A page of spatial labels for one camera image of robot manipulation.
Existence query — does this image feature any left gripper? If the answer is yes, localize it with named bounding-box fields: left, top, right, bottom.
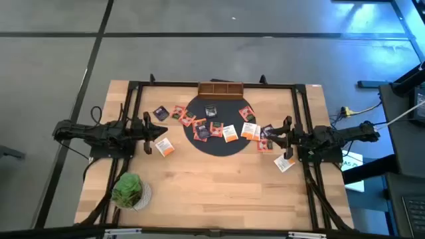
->
left=132, top=112, right=169, bottom=155

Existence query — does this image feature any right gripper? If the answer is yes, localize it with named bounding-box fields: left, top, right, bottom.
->
left=265, top=115, right=305, bottom=160

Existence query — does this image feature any dark purple tea packet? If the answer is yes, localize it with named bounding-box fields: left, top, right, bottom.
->
left=260, top=123, right=275, bottom=139
left=153, top=106, right=170, bottom=121
left=195, top=124, right=212, bottom=139

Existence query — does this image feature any black grey tea packet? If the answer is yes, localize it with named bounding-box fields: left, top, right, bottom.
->
left=204, top=104, right=218, bottom=119

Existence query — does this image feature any round dark woven placemat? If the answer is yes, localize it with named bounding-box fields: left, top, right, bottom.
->
left=183, top=95, right=254, bottom=157

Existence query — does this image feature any wooden tea organizer box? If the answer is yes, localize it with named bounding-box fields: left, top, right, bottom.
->
left=197, top=81, right=244, bottom=100

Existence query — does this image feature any potted green succulent plant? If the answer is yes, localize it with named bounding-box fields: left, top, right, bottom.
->
left=111, top=171, right=153, bottom=211

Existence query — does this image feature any white printed sign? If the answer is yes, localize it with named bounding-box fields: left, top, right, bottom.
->
left=341, top=149, right=365, bottom=193

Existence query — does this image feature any black desk beam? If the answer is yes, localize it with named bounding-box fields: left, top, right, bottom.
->
left=343, top=154, right=399, bottom=185

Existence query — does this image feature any blue-grey floor bar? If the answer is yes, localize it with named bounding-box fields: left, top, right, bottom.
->
left=357, top=80, right=391, bottom=89

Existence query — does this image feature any black desk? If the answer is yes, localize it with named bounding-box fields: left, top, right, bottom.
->
left=380, top=82, right=425, bottom=179

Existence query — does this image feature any laptop screen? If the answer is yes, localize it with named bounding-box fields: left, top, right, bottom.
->
left=413, top=84, right=425, bottom=125

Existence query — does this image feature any grey furniture foot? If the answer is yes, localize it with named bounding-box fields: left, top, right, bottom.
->
left=0, top=145, right=27, bottom=160

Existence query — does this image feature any black keyboard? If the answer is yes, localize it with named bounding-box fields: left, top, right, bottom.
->
left=402, top=195, right=425, bottom=239

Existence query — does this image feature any black metal table frame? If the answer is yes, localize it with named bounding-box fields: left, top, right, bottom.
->
left=74, top=73, right=355, bottom=233

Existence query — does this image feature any yellow floor cable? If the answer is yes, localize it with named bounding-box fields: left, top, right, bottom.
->
left=351, top=102, right=383, bottom=116

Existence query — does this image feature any black camera rig bar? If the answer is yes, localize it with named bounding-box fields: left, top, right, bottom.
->
left=0, top=224, right=425, bottom=239

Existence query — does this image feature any white cable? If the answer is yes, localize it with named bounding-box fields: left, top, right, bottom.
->
left=377, top=99, right=425, bottom=132

